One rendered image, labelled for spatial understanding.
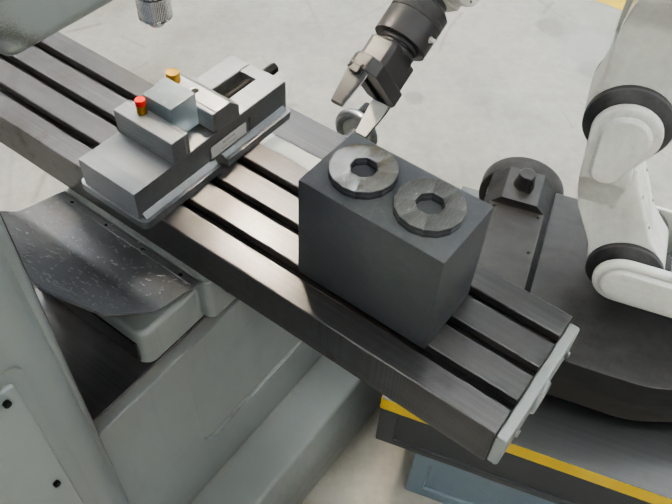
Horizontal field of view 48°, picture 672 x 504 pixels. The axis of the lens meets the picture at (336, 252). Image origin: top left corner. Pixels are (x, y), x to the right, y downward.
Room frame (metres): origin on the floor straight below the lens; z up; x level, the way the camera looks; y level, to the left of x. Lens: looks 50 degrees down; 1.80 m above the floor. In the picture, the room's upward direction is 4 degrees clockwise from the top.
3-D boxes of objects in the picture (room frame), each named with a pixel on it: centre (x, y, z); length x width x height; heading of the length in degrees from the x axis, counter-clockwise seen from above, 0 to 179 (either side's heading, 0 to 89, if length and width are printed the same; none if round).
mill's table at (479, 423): (0.87, 0.22, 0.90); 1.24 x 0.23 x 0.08; 56
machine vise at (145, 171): (0.92, 0.25, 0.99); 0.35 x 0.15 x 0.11; 146
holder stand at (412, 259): (0.67, -0.07, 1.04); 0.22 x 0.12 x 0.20; 56
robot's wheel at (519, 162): (1.31, -0.44, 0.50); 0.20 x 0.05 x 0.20; 72
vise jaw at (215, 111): (0.94, 0.24, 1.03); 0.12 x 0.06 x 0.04; 56
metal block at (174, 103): (0.90, 0.27, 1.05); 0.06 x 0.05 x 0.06; 56
